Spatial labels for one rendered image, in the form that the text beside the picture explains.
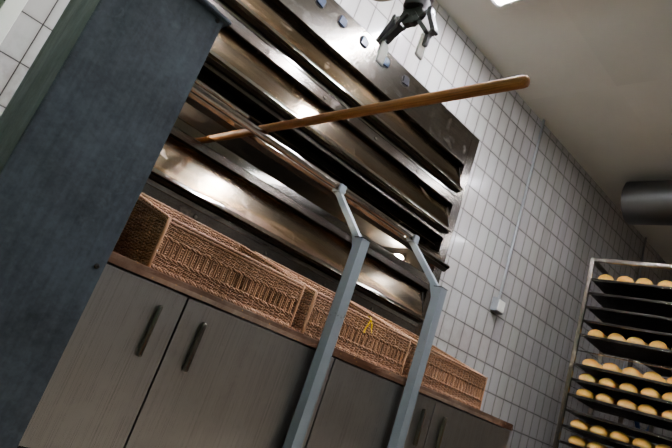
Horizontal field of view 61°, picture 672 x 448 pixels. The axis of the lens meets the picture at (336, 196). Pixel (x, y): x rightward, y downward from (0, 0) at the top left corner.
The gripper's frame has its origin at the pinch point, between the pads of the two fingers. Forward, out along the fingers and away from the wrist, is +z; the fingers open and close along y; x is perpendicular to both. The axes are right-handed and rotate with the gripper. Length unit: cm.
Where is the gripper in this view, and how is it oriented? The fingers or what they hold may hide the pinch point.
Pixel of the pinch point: (399, 57)
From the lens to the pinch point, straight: 164.9
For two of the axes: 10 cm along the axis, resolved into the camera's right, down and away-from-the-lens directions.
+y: 7.4, 0.3, -6.8
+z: -3.1, 9.0, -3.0
